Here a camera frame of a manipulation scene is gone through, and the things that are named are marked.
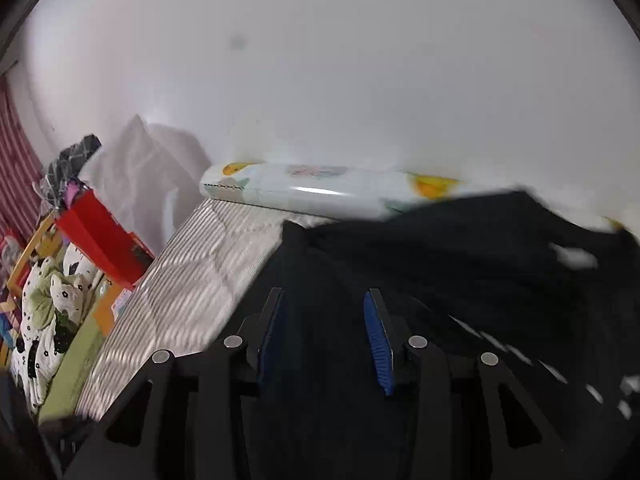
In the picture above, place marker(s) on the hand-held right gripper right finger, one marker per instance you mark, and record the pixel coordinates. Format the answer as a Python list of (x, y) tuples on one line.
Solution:
[(379, 345)]

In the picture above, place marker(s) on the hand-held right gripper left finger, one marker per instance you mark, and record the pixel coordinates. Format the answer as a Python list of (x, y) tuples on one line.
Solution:
[(267, 345)]

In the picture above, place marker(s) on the black garment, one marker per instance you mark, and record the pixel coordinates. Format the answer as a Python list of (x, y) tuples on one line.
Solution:
[(450, 265)]

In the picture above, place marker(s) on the grey striped white bedspread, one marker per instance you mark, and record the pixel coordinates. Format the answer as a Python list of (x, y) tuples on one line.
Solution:
[(190, 280)]

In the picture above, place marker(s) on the white printed package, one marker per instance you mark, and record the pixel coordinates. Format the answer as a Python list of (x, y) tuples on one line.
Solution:
[(310, 190)]

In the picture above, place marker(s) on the orange box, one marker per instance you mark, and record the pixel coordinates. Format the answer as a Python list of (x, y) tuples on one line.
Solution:
[(107, 310)]

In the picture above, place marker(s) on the green sheet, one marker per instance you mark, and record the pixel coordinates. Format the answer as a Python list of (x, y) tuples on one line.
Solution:
[(75, 370)]

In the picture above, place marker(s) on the red paper bag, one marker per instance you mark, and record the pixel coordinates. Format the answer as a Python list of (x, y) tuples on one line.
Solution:
[(100, 240)]

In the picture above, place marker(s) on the white plastic bag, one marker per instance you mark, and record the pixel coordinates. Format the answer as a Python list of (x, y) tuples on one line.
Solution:
[(145, 170)]

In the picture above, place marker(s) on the white floral quilt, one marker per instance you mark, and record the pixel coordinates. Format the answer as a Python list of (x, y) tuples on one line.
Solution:
[(50, 305)]

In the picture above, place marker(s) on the dark patterned cloth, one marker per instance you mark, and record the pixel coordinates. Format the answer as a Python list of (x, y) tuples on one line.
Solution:
[(70, 160)]

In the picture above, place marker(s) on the red striped curtain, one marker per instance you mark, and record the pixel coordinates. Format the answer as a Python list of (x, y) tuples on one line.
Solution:
[(15, 160)]

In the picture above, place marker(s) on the yellow wooden frame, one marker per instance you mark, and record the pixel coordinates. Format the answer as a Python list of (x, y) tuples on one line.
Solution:
[(30, 255)]

